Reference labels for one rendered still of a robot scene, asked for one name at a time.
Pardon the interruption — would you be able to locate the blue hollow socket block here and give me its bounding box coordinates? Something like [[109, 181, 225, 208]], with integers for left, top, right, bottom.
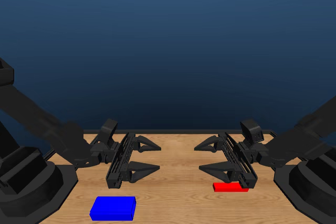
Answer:
[[89, 196, 137, 221]]

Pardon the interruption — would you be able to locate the black table frame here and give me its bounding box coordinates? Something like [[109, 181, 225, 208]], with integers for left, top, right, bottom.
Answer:
[[43, 129, 278, 162]]

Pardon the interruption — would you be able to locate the thin red peg bar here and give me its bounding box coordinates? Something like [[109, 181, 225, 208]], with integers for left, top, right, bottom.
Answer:
[[213, 182, 249, 193]]

